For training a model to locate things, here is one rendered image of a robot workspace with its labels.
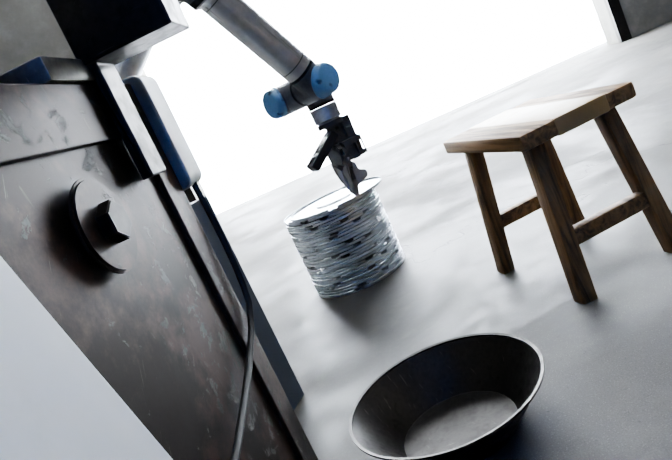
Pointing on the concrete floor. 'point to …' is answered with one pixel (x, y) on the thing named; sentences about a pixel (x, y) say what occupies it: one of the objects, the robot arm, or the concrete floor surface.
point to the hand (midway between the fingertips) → (353, 192)
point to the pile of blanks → (348, 247)
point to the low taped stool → (591, 104)
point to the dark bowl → (449, 399)
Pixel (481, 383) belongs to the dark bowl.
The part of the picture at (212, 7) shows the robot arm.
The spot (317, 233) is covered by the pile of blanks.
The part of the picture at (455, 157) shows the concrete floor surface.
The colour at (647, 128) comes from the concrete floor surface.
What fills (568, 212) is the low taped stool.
